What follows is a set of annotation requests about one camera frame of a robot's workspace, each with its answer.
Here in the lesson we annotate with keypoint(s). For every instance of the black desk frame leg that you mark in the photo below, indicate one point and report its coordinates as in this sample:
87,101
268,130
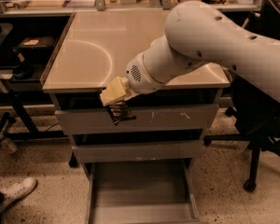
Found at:
32,131

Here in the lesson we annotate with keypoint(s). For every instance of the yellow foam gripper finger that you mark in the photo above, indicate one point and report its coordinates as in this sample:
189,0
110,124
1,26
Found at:
115,91

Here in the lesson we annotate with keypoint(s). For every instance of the black office chair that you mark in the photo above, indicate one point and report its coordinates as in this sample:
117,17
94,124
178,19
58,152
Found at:
257,115

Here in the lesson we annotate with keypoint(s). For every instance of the plastic bottle on floor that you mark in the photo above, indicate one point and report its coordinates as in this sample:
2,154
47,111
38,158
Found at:
7,144

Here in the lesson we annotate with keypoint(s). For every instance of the white sneaker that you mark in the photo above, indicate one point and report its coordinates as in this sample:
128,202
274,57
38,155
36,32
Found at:
16,192

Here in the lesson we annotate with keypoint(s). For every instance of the middle grey drawer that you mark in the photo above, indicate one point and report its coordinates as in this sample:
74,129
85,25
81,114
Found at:
138,151

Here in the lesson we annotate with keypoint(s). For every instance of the top grey drawer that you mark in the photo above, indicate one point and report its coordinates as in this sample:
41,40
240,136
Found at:
148,119

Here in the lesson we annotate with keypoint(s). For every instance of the grey drawer cabinet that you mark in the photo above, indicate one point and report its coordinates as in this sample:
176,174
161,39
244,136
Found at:
97,47

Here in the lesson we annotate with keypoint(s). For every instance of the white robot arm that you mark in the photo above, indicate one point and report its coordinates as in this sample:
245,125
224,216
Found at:
196,34

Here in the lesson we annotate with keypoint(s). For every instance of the black rxbar chocolate wrapper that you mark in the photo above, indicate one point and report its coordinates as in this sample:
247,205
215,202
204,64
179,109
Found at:
119,112

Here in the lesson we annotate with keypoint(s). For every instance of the open bottom grey drawer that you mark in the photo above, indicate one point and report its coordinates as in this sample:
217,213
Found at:
141,192

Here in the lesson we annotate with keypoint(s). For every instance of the black round device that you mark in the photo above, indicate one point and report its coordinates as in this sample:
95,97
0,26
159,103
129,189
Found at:
23,69

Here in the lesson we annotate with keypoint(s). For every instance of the black box with label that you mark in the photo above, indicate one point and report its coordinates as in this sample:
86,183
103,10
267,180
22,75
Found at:
37,49

